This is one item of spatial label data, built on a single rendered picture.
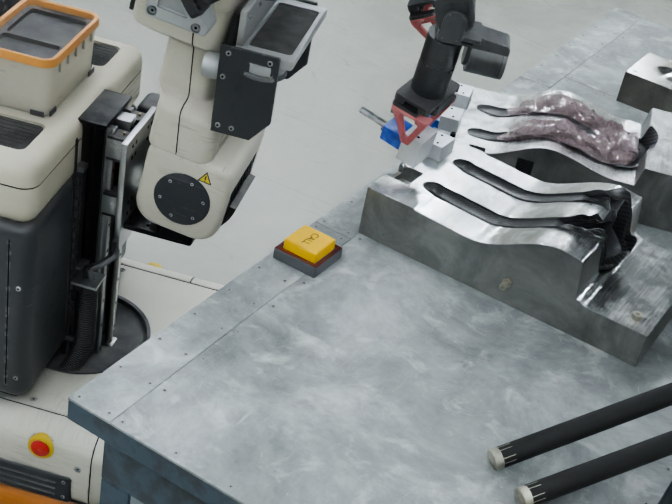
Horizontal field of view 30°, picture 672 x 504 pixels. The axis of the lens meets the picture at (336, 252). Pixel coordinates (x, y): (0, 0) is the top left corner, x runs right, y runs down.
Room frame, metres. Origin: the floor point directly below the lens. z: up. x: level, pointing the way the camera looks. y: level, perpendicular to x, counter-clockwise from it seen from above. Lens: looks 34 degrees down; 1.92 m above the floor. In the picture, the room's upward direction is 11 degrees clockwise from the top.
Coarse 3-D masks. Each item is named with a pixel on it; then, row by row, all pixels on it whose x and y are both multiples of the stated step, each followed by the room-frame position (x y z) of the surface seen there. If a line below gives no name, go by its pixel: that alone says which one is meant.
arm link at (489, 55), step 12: (456, 12) 1.73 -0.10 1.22; (444, 24) 1.73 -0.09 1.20; (456, 24) 1.73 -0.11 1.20; (480, 24) 1.80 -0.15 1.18; (444, 36) 1.74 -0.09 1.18; (456, 36) 1.74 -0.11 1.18; (468, 36) 1.76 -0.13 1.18; (480, 36) 1.77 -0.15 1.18; (492, 36) 1.78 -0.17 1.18; (504, 36) 1.79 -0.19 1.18; (480, 48) 1.77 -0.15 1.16; (492, 48) 1.77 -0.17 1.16; (504, 48) 1.77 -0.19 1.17; (468, 60) 1.76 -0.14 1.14; (480, 60) 1.76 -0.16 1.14; (492, 60) 1.76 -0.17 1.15; (504, 60) 1.76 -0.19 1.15; (480, 72) 1.77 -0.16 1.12; (492, 72) 1.76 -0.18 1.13
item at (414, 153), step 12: (360, 108) 1.86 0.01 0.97; (372, 120) 1.84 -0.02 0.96; (384, 120) 1.84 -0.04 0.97; (384, 132) 1.82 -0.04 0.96; (396, 132) 1.81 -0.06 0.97; (408, 132) 1.80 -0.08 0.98; (432, 132) 1.81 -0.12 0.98; (396, 144) 1.81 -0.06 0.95; (420, 144) 1.78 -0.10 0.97; (432, 144) 1.82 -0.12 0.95; (396, 156) 1.80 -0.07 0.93; (408, 156) 1.79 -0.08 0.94; (420, 156) 1.79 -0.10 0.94
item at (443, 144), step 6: (438, 132) 1.94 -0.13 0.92; (438, 138) 1.92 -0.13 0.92; (444, 138) 1.92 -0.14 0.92; (450, 138) 1.93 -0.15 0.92; (438, 144) 1.89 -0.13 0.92; (444, 144) 1.90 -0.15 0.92; (450, 144) 1.92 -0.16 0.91; (432, 150) 1.89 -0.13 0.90; (438, 150) 1.89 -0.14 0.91; (444, 150) 1.90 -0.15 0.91; (450, 150) 1.92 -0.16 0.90; (432, 156) 1.89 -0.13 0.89; (438, 156) 1.89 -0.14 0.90; (444, 156) 1.90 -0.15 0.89
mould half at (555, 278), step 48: (384, 192) 1.75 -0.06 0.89; (480, 192) 1.82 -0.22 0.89; (384, 240) 1.73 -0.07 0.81; (432, 240) 1.70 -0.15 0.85; (480, 240) 1.67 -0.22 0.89; (528, 240) 1.64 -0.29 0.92; (576, 240) 1.64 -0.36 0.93; (480, 288) 1.65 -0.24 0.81; (528, 288) 1.62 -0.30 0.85; (576, 288) 1.59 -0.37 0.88; (624, 288) 1.65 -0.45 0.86; (576, 336) 1.58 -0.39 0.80; (624, 336) 1.55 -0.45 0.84
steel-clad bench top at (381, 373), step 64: (576, 64) 2.62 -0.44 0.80; (384, 256) 1.70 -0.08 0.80; (192, 320) 1.44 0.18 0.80; (256, 320) 1.47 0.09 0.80; (320, 320) 1.50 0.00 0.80; (384, 320) 1.53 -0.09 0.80; (448, 320) 1.56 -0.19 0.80; (512, 320) 1.59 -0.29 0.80; (128, 384) 1.27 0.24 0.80; (192, 384) 1.30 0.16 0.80; (256, 384) 1.32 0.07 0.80; (320, 384) 1.35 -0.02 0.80; (384, 384) 1.38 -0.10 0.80; (448, 384) 1.41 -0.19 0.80; (512, 384) 1.44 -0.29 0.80; (576, 384) 1.47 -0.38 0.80; (640, 384) 1.50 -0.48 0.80; (192, 448) 1.18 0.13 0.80; (256, 448) 1.20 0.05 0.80; (320, 448) 1.22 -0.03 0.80; (384, 448) 1.25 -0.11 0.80; (448, 448) 1.27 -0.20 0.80; (576, 448) 1.32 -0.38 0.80
